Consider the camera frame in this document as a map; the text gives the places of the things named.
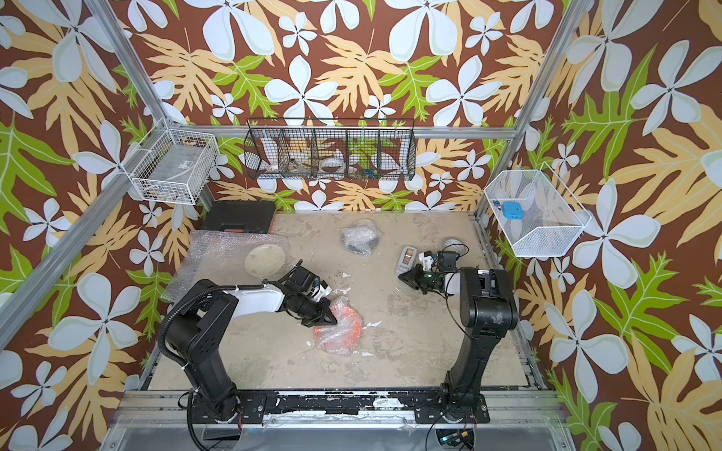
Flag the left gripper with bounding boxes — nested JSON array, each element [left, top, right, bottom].
[[296, 294, 340, 325]]

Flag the cream dinner plate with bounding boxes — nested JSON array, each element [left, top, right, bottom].
[[244, 244, 287, 278]]

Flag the bubble wrap pile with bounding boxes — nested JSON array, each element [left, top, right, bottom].
[[162, 230, 293, 304]]

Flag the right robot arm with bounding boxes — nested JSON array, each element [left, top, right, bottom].
[[397, 244, 518, 422]]

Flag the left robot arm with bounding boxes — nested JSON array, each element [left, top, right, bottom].
[[157, 264, 338, 422]]

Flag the clear tape roll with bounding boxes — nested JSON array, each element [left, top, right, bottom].
[[442, 238, 468, 255]]

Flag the grey tape dispenser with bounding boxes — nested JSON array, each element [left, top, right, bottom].
[[396, 245, 417, 275]]

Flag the black plastic case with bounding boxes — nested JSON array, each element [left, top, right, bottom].
[[200, 200, 276, 234]]

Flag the blue small object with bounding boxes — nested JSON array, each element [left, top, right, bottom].
[[502, 201, 525, 220]]

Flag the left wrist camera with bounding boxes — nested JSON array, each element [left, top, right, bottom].
[[312, 281, 332, 303]]

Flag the white wire basket right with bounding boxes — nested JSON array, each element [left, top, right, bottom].
[[484, 163, 592, 259]]

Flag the white wire basket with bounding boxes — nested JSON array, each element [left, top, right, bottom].
[[124, 120, 219, 205], [484, 163, 592, 259]]

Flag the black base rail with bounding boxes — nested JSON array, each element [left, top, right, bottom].
[[179, 384, 490, 426]]

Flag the black wire basket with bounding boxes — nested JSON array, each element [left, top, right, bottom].
[[241, 118, 417, 180]]

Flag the white wire basket left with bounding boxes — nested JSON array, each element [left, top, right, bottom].
[[124, 120, 219, 205]]

